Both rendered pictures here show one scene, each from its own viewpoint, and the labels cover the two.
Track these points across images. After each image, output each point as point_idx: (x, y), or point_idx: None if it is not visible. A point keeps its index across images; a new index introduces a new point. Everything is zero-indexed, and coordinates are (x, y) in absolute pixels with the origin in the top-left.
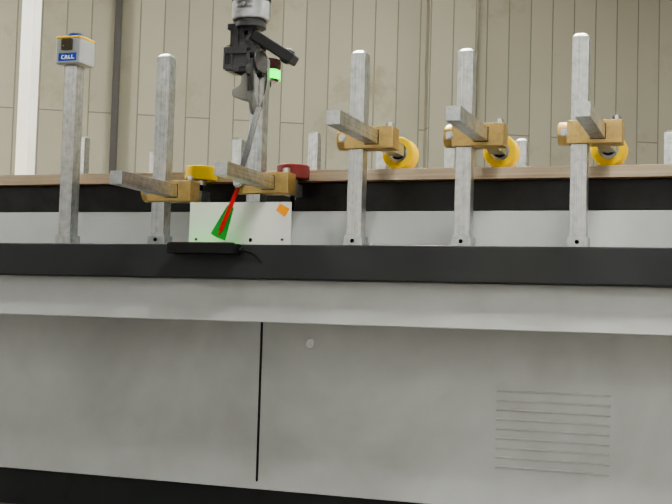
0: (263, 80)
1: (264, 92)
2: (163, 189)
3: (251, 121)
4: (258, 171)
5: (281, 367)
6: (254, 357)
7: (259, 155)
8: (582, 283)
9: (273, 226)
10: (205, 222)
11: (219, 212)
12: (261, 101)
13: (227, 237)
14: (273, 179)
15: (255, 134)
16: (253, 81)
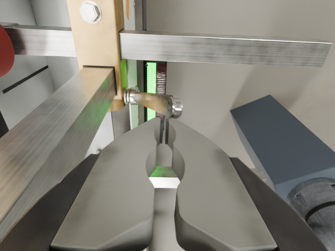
0: (84, 225)
1: (85, 163)
2: (167, 169)
3: (83, 149)
4: (197, 36)
5: None
6: None
7: (105, 82)
8: None
9: (131, 21)
10: (135, 116)
11: (132, 106)
12: (132, 131)
13: (136, 83)
14: (123, 32)
15: (93, 116)
16: (254, 190)
